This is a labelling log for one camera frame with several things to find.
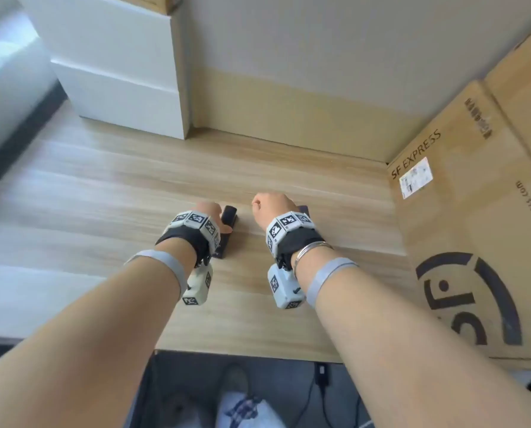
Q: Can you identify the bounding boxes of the white shipping label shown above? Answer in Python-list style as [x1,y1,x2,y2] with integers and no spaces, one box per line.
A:
[398,156,434,200]

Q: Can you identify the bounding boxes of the black stapler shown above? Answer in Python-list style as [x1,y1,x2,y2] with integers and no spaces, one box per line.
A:
[211,204,239,260]

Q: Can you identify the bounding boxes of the person's right hand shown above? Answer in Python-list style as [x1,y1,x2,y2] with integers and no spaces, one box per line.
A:
[252,193,300,230]

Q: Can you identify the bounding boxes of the plain cardboard box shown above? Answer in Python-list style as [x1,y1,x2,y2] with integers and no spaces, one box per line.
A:
[483,12,531,179]

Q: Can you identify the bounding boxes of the person's left forearm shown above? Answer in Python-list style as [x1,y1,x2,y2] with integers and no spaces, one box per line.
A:
[0,238,197,428]

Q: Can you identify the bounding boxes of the person's shoe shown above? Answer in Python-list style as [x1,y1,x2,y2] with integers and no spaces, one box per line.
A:
[220,365,251,397]
[163,393,191,422]

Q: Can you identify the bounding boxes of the black floor cable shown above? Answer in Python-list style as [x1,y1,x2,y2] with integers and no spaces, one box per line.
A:
[292,378,364,428]

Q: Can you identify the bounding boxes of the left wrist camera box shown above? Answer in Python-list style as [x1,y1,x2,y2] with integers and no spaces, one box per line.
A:
[183,265,214,307]

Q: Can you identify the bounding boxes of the right wrist marker band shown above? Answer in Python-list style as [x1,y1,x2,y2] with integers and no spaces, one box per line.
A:
[265,210,333,269]

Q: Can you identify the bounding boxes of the wrist marker band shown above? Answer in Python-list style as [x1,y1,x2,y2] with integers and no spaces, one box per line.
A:
[155,210,221,268]
[265,210,333,269]

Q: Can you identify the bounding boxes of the grey tape band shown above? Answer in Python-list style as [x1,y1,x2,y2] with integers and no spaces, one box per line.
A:
[304,257,360,308]
[123,249,189,301]

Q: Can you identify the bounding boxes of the left wrist marker band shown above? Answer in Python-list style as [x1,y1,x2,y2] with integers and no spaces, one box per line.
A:
[155,210,221,268]

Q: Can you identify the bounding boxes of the person's left shoe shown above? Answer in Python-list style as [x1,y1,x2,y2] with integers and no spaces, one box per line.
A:
[163,393,191,422]

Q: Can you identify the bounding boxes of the person's right leg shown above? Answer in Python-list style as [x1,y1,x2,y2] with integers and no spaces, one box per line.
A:
[215,391,286,428]

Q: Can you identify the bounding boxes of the person's left hand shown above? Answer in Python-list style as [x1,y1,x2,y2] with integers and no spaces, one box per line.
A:
[193,201,233,235]

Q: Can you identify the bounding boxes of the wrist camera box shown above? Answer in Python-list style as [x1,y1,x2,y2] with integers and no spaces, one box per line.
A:
[183,265,214,307]
[267,262,305,310]

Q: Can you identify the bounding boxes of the person's right forearm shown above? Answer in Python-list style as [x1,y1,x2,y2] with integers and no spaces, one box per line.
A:
[294,249,531,428]

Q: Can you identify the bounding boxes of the silver bracelet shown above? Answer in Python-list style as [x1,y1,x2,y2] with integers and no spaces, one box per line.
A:
[292,241,333,279]

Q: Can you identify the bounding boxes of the white box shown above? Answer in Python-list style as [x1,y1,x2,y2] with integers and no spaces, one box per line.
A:
[15,0,193,141]

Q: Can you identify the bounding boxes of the large printed cardboard box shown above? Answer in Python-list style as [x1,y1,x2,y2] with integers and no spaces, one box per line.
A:
[386,80,531,361]

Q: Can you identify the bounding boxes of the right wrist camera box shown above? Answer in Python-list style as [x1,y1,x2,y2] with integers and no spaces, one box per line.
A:
[267,262,305,310]

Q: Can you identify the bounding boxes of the person's right shoe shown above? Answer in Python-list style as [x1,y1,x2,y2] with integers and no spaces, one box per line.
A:
[220,365,251,397]

